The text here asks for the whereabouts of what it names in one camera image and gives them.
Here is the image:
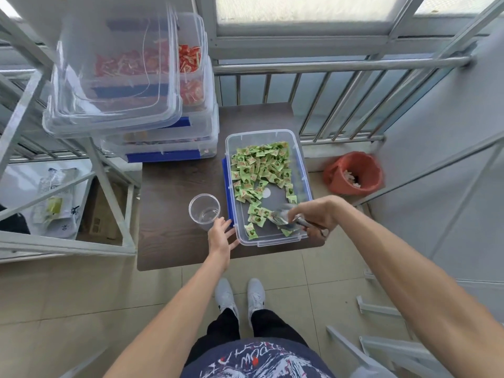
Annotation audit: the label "person's left hand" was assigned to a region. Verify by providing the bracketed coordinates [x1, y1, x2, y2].
[207, 217, 241, 272]

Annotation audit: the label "person's right hand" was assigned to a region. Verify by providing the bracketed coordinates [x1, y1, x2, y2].
[287, 195, 347, 237]

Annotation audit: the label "clear plastic cup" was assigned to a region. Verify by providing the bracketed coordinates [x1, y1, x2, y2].
[188, 193, 221, 232]

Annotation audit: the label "metal scoop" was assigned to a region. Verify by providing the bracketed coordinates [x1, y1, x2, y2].
[269, 208, 330, 237]

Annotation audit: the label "clear bin with green candies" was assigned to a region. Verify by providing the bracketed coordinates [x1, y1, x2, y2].
[222, 129, 314, 247]

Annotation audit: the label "pile of green candy packets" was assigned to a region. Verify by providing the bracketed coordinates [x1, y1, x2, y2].
[230, 141, 298, 225]

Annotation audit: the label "clear plastic bin lid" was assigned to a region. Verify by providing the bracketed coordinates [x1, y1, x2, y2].
[42, 3, 183, 139]

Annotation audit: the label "person's left forearm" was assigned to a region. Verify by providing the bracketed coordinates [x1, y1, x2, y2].
[104, 255, 231, 378]

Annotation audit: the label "person's right forearm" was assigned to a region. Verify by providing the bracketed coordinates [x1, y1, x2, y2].
[327, 200, 504, 378]

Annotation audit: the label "person's left grey shoe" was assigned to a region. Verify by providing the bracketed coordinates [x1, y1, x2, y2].
[215, 278, 240, 319]

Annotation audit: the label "person's grey shoe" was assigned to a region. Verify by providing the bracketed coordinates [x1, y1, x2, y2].
[247, 277, 266, 319]
[215, 278, 240, 319]

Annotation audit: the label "person's right grey shoe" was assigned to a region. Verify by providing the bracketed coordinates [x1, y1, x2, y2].
[247, 277, 266, 319]

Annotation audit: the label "cardboard box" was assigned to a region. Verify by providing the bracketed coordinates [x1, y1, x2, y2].
[78, 178, 131, 245]

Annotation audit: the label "red waste bin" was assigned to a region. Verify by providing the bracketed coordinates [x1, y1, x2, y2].
[322, 151, 385, 196]

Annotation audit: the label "black trousers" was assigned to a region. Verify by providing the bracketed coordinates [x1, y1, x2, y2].
[185, 309, 310, 366]

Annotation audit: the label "grey metal shelf rack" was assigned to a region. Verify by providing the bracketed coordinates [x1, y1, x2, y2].
[0, 0, 142, 266]

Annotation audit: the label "navy printed shirt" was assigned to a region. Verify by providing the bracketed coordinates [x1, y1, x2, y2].
[181, 338, 335, 378]

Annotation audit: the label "steel railing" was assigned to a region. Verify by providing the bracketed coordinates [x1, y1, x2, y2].
[0, 55, 473, 158]

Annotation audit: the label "frosted glass window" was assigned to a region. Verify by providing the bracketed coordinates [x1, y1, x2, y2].
[193, 0, 504, 59]

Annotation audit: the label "heap of red candy packets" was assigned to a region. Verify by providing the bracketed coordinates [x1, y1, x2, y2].
[94, 44, 202, 107]

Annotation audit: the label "black bag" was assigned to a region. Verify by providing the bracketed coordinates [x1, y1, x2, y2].
[0, 204, 30, 235]

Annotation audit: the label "white metal bracket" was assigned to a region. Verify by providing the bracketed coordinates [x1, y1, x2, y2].
[356, 296, 406, 316]

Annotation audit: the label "grey metal rack frame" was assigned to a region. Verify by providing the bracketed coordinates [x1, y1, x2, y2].
[350, 0, 504, 209]

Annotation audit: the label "white metal frame piece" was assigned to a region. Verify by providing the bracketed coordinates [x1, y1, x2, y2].
[327, 325, 446, 378]

